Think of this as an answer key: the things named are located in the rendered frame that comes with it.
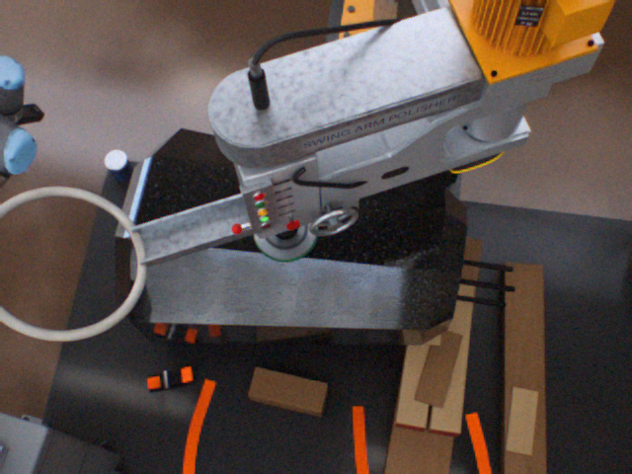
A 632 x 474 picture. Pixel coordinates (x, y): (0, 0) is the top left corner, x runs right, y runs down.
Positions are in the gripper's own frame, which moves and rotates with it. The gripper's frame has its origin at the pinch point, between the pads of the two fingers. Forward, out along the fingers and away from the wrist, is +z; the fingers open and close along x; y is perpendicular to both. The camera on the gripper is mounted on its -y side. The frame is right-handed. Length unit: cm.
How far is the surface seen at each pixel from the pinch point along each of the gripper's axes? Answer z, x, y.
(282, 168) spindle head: -28, 56, -36
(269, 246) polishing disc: 35, 59, -55
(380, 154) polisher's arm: -26, 69, -64
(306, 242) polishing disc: 31, 67, -64
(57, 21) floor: 138, -111, -125
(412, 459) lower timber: 93, 150, -65
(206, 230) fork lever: 24, 45, -37
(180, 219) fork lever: 25, 36, -34
